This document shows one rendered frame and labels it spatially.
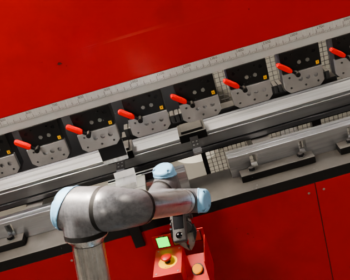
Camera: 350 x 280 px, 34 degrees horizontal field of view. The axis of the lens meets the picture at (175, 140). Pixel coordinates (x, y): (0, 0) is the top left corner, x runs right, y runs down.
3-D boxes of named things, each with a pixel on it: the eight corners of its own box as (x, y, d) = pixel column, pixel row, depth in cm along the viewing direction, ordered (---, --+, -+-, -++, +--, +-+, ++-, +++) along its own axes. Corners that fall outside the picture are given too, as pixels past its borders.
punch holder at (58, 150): (34, 168, 219) (17, 130, 211) (36, 158, 226) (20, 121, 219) (71, 157, 218) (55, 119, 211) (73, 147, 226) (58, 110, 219)
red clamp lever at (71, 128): (66, 125, 208) (91, 135, 211) (67, 121, 212) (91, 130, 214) (64, 130, 209) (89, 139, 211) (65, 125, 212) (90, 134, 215)
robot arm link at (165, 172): (146, 175, 187) (156, 160, 193) (155, 201, 193) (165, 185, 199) (168, 176, 183) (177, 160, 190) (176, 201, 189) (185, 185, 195)
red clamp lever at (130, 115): (119, 110, 207) (143, 120, 210) (119, 106, 211) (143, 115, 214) (116, 114, 208) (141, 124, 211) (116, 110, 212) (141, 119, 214)
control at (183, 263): (161, 301, 211) (148, 264, 203) (164, 272, 225) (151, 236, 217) (214, 292, 208) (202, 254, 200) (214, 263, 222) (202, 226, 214)
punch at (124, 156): (104, 166, 225) (96, 145, 221) (104, 164, 227) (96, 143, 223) (128, 159, 225) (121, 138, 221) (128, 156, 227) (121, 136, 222)
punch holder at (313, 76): (286, 94, 215) (278, 54, 208) (280, 86, 223) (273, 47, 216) (325, 83, 215) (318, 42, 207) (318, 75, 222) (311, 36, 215)
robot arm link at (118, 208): (130, 186, 136) (212, 181, 180) (92, 186, 141) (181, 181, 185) (131, 235, 136) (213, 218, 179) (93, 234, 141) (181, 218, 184)
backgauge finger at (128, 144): (108, 183, 233) (104, 172, 231) (108, 153, 256) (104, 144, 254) (135, 174, 232) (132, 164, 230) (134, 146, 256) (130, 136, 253)
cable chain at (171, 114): (126, 137, 263) (123, 129, 261) (125, 131, 268) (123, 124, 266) (204, 114, 261) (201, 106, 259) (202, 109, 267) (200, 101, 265)
